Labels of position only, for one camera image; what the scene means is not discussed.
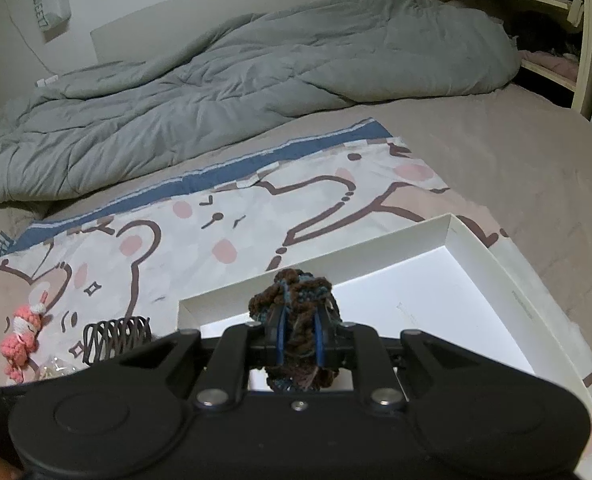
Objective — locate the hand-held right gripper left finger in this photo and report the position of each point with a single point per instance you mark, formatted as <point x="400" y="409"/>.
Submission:
<point x="278" y="342"/>

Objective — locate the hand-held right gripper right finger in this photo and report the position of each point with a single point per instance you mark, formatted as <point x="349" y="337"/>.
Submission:
<point x="319" y="342"/>

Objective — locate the brown and blue knitted scrunchie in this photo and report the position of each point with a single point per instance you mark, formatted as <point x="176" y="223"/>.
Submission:
<point x="296" y="290"/>

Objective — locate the white cardboard box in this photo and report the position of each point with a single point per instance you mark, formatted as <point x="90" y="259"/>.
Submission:
<point x="425" y="310"/>

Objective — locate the pink crochet doll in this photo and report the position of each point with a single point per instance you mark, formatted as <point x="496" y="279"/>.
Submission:
<point x="18" y="345"/>

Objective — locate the bear print blanket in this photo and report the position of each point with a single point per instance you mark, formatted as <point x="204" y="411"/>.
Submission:
<point x="176" y="240"/>

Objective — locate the black hair claw clip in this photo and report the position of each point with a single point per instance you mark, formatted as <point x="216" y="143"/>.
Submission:
<point x="116" y="335"/>

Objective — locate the bed with beige sheet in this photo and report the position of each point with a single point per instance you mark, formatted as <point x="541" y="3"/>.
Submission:
<point x="500" y="170"/>

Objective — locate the grey duvet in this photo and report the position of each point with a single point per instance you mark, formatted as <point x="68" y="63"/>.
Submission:
<point x="201" y="95"/>

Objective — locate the grey fleece blanket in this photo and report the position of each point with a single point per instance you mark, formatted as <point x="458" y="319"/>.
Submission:
<point x="1" y="225"/>

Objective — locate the white plug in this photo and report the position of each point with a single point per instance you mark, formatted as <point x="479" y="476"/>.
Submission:
<point x="47" y="80"/>

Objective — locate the pink folded clothes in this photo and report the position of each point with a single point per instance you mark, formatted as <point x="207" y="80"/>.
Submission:
<point x="550" y="64"/>

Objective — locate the dark clothes pile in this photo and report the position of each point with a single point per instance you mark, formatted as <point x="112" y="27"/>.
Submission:
<point x="540" y="32"/>

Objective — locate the cream shelf unit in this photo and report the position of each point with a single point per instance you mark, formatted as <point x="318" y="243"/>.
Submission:
<point x="588" y="35"/>

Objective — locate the white paper bag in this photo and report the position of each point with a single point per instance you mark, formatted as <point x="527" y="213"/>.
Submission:
<point x="51" y="0"/>

